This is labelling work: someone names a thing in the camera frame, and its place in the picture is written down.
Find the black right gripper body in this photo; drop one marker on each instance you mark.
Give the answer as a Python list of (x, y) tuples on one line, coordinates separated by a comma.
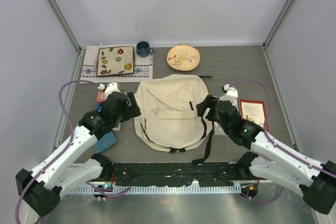
[(227, 129)]

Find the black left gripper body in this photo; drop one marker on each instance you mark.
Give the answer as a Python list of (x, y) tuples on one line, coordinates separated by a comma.
[(123, 116)]

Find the cream canvas backpack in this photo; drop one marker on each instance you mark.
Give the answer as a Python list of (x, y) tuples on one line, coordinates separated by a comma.
[(169, 120)]

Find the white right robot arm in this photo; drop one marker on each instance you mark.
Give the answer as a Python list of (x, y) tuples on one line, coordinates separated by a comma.
[(270, 159)]

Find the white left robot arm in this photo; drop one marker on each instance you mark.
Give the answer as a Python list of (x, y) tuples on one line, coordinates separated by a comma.
[(43, 187)]

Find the floral cover book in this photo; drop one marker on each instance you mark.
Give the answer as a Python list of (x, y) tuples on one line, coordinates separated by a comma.
[(217, 128)]

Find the blue sunset cover book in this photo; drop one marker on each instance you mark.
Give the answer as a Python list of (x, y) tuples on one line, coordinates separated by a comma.
[(100, 98)]

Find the red bordered book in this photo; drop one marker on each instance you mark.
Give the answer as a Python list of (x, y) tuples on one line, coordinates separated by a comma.
[(253, 111)]

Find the blue small box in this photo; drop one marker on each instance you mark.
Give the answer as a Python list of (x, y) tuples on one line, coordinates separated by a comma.
[(105, 142)]

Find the white embroidered placemat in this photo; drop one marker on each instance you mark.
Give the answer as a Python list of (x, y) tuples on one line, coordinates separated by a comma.
[(143, 67)]

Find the square floral ceramic plate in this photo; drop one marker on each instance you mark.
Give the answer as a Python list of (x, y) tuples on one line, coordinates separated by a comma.
[(114, 61)]

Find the round bird ceramic plate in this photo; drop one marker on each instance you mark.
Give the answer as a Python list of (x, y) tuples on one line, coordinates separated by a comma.
[(183, 58)]

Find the dark blue ceramic mug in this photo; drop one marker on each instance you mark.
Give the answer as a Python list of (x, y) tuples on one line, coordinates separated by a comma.
[(144, 49)]

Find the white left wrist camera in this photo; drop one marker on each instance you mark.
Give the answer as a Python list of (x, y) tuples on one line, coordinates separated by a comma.
[(109, 88)]

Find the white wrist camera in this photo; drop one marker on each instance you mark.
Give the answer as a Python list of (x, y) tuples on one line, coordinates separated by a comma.
[(230, 93), (109, 88)]

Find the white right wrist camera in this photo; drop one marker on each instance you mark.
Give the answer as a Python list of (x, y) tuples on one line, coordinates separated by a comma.
[(230, 93)]

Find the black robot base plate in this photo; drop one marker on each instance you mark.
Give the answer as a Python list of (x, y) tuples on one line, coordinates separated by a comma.
[(176, 174)]

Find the white slotted cable duct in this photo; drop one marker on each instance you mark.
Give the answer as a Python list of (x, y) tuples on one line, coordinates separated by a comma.
[(194, 188)]

